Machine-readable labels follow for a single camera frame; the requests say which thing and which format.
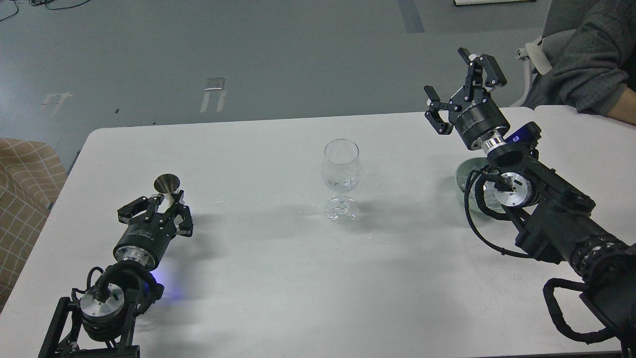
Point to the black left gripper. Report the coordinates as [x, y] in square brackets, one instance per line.
[148, 235]

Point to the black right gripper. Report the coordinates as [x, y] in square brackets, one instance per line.
[471, 112]

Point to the steel cocktail jigger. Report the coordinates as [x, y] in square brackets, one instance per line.
[168, 185]

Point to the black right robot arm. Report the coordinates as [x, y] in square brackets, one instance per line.
[552, 217]

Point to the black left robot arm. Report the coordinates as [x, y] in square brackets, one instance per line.
[99, 321]

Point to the green bowl of ice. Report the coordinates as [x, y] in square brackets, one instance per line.
[461, 177]

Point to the clear wine glass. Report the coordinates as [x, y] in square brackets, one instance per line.
[340, 172]

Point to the white office chair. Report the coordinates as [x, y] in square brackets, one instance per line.
[534, 62]

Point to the person in grey hoodie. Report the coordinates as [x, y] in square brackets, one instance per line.
[594, 71]

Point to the beige checked cloth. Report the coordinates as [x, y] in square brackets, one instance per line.
[31, 179]

